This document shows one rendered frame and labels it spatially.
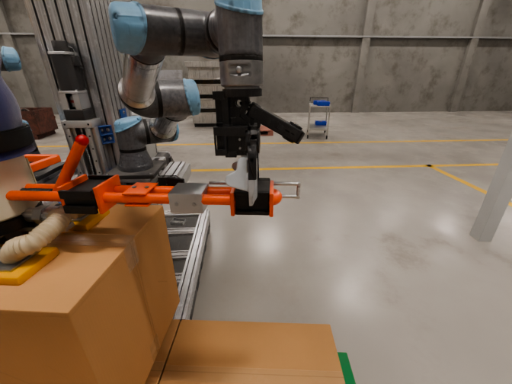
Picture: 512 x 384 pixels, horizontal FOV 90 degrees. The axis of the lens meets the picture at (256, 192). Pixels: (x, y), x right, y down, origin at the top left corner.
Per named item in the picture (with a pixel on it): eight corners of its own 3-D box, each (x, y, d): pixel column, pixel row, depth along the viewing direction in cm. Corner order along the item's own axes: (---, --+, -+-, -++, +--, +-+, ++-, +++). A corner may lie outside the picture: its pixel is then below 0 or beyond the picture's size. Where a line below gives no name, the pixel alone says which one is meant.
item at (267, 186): (230, 216, 51) (229, 193, 49) (235, 200, 58) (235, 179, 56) (273, 217, 50) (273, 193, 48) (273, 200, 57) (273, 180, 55)
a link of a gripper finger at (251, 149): (248, 180, 50) (248, 136, 50) (257, 180, 50) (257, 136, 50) (245, 179, 45) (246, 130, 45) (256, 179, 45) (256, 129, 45)
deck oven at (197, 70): (191, 128, 767) (184, 61, 693) (196, 122, 866) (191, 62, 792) (238, 128, 772) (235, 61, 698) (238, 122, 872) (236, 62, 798)
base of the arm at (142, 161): (126, 162, 130) (123, 142, 125) (157, 161, 130) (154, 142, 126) (113, 172, 116) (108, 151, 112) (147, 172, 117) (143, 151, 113)
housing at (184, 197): (169, 214, 53) (166, 193, 51) (180, 200, 59) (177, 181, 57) (203, 215, 52) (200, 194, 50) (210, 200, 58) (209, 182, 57)
